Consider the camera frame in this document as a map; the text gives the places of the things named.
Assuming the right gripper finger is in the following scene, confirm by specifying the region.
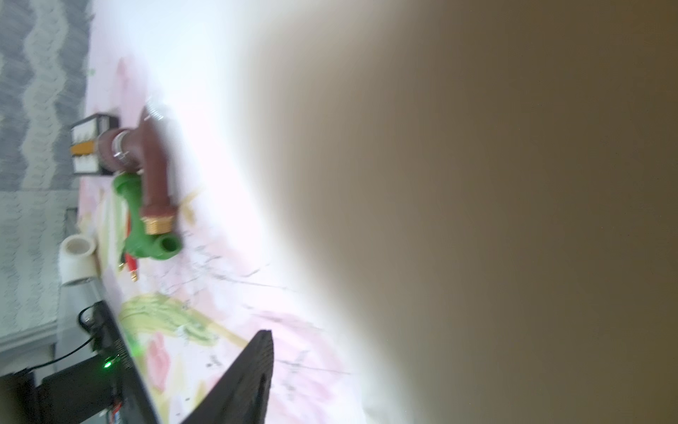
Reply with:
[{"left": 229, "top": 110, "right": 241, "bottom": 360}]
[{"left": 184, "top": 330, "right": 274, "bottom": 424}]

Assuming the brown garden tap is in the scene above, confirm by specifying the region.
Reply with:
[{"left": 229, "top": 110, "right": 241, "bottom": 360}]
[{"left": 97, "top": 104, "right": 178, "bottom": 228}]

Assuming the cream cloth soil bag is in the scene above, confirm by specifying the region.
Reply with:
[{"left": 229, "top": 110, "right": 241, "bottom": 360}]
[{"left": 237, "top": 1, "right": 677, "bottom": 423}]

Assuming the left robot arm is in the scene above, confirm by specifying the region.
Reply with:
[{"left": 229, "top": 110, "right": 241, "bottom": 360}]
[{"left": 1, "top": 301, "right": 160, "bottom": 423}]

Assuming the white pipe elbow fitting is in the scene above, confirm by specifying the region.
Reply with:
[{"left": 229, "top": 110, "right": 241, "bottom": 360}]
[{"left": 58, "top": 234, "right": 99, "bottom": 285}]

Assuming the green plastic pipe fitting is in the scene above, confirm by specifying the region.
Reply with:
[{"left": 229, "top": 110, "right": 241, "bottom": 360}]
[{"left": 112, "top": 173, "right": 183, "bottom": 261}]

